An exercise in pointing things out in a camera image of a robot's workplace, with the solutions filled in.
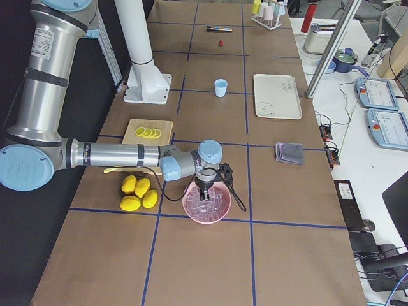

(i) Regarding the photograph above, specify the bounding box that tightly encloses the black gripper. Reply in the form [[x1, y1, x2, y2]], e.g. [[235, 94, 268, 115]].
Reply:
[[194, 175, 215, 201]]

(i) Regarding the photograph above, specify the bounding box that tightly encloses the pink bowl of ice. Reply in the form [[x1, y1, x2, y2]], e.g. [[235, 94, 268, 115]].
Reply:
[[182, 182, 231, 225]]

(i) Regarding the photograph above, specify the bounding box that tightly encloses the light blue plastic cup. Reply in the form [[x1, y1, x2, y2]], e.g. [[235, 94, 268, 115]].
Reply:
[[214, 78, 228, 98]]

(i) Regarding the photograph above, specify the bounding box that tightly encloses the white plastic cup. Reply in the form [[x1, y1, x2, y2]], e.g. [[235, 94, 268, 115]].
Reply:
[[257, 2, 268, 18]]

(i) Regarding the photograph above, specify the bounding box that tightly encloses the yellow plastic cup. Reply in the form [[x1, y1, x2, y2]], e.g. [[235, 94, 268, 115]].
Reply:
[[251, 0, 261, 15]]

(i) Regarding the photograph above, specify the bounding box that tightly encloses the pink plastic cup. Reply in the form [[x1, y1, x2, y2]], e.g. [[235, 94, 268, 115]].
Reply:
[[263, 6, 274, 22]]

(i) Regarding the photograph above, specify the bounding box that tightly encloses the whole yellow lemon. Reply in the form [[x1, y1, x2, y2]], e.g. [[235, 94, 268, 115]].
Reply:
[[142, 189, 158, 209], [120, 195, 142, 212], [134, 178, 151, 198], [121, 175, 137, 194]]

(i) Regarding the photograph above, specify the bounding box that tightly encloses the bamboo cutting board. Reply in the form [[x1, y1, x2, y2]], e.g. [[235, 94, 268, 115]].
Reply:
[[122, 119, 173, 146]]

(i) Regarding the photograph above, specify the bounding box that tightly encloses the lemon slice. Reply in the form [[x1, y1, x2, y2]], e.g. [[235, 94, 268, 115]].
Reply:
[[135, 126, 147, 137]]

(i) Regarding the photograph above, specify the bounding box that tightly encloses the grey folded cloth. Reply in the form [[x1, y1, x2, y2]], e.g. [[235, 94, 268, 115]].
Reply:
[[275, 142, 305, 165]]

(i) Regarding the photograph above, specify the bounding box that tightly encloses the yellow plastic knife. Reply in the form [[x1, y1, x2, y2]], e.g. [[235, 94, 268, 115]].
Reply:
[[103, 168, 128, 174]]

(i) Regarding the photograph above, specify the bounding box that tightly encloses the cream bear serving tray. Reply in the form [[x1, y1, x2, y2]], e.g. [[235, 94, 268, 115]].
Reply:
[[253, 74, 303, 120]]

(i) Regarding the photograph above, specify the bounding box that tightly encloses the black power strip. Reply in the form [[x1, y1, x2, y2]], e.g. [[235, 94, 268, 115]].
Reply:
[[324, 142, 340, 169], [319, 124, 333, 141]]

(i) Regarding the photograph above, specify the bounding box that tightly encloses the steel muddler black tip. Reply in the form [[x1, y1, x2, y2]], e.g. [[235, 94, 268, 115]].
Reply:
[[206, 25, 233, 33]]

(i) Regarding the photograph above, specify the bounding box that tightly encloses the blue bowl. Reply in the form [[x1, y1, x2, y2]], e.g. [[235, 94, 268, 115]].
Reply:
[[315, 59, 337, 75]]

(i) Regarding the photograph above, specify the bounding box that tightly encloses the blue saucepan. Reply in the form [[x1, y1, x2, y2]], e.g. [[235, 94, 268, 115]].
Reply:
[[333, 48, 369, 77]]

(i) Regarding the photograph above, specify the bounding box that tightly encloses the teach pendant near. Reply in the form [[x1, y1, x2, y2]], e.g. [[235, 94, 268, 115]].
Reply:
[[367, 108, 407, 151]]

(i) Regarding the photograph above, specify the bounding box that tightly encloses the teach pendant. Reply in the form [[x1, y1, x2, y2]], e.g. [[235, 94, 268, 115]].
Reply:
[[367, 108, 407, 151], [356, 76, 399, 111]]

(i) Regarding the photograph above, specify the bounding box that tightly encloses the teach pendant far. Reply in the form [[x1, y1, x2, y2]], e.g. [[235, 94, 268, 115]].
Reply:
[[356, 76, 399, 111]]

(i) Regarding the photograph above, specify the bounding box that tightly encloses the red bottle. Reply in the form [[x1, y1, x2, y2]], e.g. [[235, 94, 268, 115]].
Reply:
[[300, 3, 318, 33]]

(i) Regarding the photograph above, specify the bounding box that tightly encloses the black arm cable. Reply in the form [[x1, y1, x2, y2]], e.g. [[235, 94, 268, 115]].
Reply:
[[149, 167, 247, 212]]

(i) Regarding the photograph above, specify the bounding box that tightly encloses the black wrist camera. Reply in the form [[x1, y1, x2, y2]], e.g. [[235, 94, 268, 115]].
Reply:
[[219, 163, 233, 185]]

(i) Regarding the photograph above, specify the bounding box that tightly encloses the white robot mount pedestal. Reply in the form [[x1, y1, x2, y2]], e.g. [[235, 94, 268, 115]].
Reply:
[[115, 0, 172, 105]]

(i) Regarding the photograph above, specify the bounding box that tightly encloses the aluminium frame post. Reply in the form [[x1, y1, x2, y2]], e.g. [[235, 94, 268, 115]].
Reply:
[[305, 0, 362, 99]]

